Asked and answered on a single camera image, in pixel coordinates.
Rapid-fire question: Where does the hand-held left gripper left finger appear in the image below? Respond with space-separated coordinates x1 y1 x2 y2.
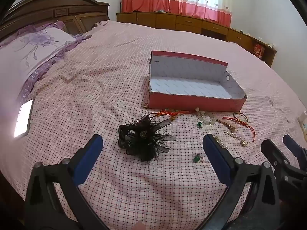
24 134 111 230

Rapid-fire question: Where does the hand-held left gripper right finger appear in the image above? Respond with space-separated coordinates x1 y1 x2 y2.
199 134 281 230

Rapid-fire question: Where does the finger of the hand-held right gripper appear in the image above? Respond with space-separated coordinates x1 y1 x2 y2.
282 135 307 167
261 139 292 176

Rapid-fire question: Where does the pearl and gold chain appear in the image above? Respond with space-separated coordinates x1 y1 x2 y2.
213 136 227 149

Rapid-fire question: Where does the red string bracelet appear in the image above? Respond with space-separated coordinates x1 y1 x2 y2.
222 116 256 141

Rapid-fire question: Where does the pale pink flower bead bracelet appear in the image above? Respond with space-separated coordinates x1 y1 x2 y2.
195 107 217 126

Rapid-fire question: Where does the multicoloured braided ring bracelet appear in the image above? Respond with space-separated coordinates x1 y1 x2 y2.
233 111 249 123

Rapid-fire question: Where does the black feather hair accessory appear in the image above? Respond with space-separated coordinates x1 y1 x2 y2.
118 114 177 162

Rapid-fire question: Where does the multicoloured braided cord bracelet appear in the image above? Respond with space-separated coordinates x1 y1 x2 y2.
150 108 195 122

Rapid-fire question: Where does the red cardboard box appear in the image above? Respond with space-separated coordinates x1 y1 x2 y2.
144 51 248 113

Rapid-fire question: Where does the white bottle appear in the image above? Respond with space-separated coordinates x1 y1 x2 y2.
298 111 307 142

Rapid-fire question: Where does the gold hair clip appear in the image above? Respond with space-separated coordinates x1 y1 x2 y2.
215 118 237 132

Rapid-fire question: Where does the smartphone with lit screen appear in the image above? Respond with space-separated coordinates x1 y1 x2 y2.
13 99 34 138

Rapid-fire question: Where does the red gift box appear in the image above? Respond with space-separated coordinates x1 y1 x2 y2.
253 42 264 58

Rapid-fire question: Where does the purple floral pillow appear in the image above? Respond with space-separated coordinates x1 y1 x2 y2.
0 21 93 107

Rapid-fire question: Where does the long wooden cabinet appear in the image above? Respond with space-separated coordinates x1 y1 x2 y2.
116 11 278 68

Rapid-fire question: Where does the brown wooden headboard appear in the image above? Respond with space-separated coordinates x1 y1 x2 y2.
0 0 111 46

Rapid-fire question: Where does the gold chain pendant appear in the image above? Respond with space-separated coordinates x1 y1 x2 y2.
223 130 250 148

